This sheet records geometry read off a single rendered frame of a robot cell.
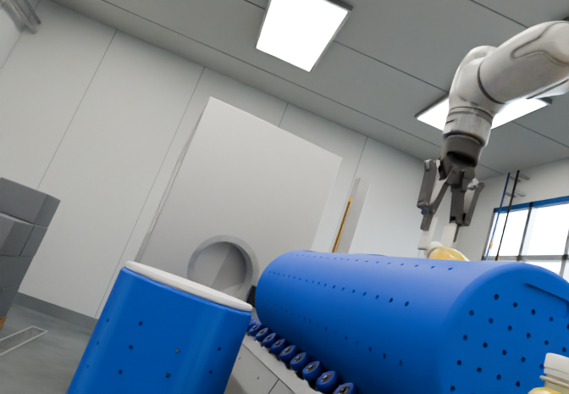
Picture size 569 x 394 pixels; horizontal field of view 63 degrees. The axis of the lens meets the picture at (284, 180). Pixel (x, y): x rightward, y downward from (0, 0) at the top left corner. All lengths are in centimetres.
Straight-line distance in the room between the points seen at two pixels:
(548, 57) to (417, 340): 50
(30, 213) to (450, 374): 383
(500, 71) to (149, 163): 513
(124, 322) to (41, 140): 522
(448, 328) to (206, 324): 44
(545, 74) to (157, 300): 76
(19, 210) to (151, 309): 341
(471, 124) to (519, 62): 16
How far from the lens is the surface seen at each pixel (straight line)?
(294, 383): 103
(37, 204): 420
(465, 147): 97
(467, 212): 98
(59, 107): 612
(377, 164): 627
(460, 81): 103
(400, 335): 69
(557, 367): 49
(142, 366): 89
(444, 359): 63
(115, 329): 92
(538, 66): 89
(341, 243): 211
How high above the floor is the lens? 108
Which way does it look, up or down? 13 degrees up
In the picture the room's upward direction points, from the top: 20 degrees clockwise
